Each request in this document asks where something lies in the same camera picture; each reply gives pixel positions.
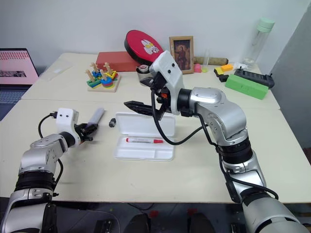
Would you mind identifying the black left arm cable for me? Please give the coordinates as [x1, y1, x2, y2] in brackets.
[38, 111, 64, 188]

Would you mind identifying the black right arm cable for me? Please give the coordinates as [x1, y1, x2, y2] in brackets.
[150, 86, 279, 203]

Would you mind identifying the clear bottle with green lid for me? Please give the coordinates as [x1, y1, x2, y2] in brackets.
[243, 17, 276, 67]

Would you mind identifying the red oval boxing pad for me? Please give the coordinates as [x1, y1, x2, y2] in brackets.
[124, 30, 166, 65]

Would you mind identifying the green rectangular box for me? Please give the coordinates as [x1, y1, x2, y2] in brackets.
[225, 73, 269, 100]

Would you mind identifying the clear plastic tube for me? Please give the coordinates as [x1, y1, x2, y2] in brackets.
[204, 49, 211, 71]

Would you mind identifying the open laptop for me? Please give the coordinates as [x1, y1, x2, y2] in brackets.
[0, 48, 40, 121]

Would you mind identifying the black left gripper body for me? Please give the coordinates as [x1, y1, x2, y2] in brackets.
[74, 123, 94, 144]

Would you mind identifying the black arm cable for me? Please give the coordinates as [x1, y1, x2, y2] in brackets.
[38, 111, 64, 188]
[150, 86, 279, 203]

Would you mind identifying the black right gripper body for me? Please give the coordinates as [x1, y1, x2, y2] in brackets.
[150, 72, 172, 121]

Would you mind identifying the black remote controller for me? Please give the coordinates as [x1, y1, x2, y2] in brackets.
[233, 68, 276, 89]

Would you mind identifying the red marker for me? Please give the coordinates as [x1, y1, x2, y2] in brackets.
[125, 137, 164, 144]

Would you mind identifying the grey partition panel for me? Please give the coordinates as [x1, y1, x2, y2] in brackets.
[269, 6, 311, 159]

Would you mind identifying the brown wooden stick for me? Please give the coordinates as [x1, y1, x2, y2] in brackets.
[193, 56, 229, 66]

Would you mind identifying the grey marker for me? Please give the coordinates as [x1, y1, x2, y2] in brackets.
[87, 108, 106, 127]

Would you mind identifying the grey cylinder with red top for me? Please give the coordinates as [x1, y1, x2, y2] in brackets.
[136, 65, 153, 83]

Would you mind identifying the wooden picture frame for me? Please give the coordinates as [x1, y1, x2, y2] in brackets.
[169, 35, 195, 74]

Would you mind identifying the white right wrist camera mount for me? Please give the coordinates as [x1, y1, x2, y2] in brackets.
[149, 50, 186, 115]

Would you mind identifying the wooden shape stacking toy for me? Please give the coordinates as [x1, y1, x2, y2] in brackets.
[86, 61, 121, 93]

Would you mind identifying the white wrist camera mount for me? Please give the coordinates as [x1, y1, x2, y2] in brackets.
[55, 108, 80, 147]
[149, 50, 186, 115]

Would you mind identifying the yellow and black sponge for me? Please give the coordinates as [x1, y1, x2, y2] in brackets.
[213, 67, 229, 83]

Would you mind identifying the white plastic pencil case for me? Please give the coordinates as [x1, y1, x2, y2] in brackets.
[113, 111, 176, 162]

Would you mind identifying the red rectangular box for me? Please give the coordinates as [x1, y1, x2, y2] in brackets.
[95, 51, 139, 72]

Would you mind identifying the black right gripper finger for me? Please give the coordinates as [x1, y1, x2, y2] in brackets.
[140, 77, 156, 87]
[123, 100, 159, 118]

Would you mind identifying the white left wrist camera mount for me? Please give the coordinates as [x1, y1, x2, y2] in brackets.
[55, 108, 80, 147]

